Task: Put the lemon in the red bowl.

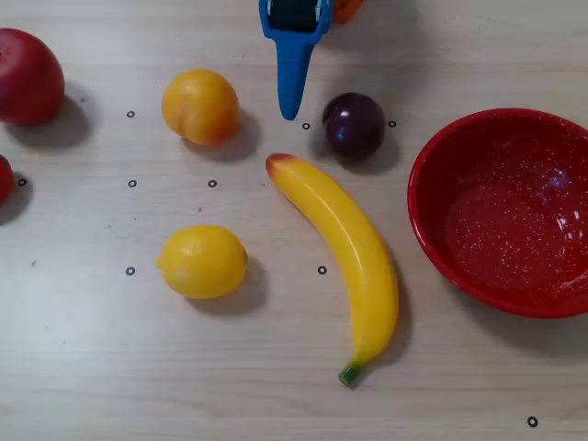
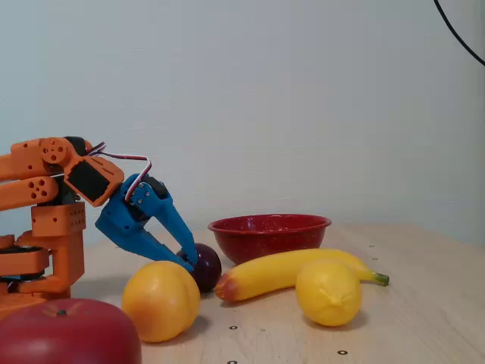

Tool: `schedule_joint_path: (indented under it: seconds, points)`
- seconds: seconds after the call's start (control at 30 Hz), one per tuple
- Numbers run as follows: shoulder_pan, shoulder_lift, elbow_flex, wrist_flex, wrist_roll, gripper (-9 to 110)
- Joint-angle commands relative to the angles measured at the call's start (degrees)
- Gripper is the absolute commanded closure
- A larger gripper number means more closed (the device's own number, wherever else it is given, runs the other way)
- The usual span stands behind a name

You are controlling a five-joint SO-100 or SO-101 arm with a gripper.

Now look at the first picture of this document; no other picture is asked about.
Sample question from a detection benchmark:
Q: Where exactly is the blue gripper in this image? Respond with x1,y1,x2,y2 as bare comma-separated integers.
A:
258,0,334,122

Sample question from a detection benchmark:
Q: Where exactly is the yellow plastic lemon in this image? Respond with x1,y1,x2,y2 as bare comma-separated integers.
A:
156,224,249,300

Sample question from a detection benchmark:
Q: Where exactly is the red speckled enamel bowl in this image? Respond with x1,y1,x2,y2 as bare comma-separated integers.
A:
407,107,588,320

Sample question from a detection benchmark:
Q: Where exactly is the dark purple plastic plum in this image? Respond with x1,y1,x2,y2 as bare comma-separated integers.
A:
321,91,387,161

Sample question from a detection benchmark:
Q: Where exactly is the orange plastic peach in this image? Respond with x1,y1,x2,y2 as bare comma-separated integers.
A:
160,68,241,147

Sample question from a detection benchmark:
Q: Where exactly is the yellow plastic banana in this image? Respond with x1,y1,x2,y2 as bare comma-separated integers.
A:
265,153,400,390

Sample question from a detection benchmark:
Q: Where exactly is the red plastic apple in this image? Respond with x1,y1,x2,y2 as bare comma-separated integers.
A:
0,27,66,129

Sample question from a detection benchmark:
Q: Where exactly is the small red plastic fruit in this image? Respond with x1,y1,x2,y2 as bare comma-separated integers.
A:
0,153,15,206

